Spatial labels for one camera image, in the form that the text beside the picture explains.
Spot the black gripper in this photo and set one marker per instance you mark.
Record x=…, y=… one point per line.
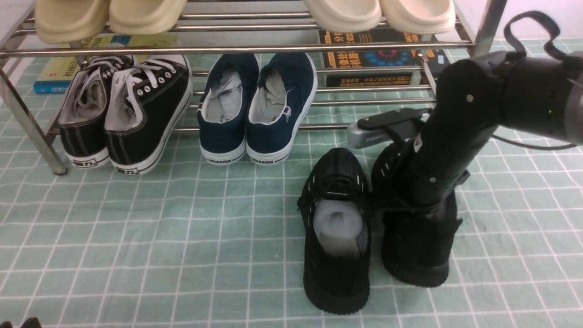
x=389, y=200

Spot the black knit sneaker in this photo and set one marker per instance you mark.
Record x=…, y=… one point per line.
x=414, y=249
x=337, y=246

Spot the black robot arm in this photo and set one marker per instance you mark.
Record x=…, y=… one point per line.
x=475, y=97

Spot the metal shoe rack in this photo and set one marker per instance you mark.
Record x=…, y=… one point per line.
x=44, y=138

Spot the black orange book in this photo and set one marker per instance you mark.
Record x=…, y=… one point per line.
x=373, y=59

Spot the cream slipper right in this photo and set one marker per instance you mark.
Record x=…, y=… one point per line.
x=419, y=17

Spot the cream slipper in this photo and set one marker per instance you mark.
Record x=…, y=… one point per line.
x=419, y=17
x=345, y=16

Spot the navy slip-on shoe right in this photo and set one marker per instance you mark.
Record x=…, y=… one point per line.
x=284, y=94

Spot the navy slip-on shoe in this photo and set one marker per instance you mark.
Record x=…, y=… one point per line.
x=223, y=108
x=284, y=94

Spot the cream slipper left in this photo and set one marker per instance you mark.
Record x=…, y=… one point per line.
x=345, y=16

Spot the navy slip-on shoe left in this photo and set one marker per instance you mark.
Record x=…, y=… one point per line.
x=223, y=108

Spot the black canvas sneaker right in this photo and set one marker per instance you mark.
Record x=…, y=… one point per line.
x=147, y=101

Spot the black canvas sneaker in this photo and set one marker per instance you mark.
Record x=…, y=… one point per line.
x=84, y=109
x=147, y=101

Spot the yellow slipper right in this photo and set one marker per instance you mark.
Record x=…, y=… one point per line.
x=144, y=17

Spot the yellow slipper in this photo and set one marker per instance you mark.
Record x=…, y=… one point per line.
x=68, y=21
x=144, y=17

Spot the black canvas sneaker left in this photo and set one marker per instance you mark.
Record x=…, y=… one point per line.
x=84, y=109

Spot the yellow blue book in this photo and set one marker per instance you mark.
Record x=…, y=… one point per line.
x=58, y=72

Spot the yellow slipper left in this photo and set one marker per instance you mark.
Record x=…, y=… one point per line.
x=68, y=21

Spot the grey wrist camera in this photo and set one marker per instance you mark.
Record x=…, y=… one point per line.
x=358, y=138

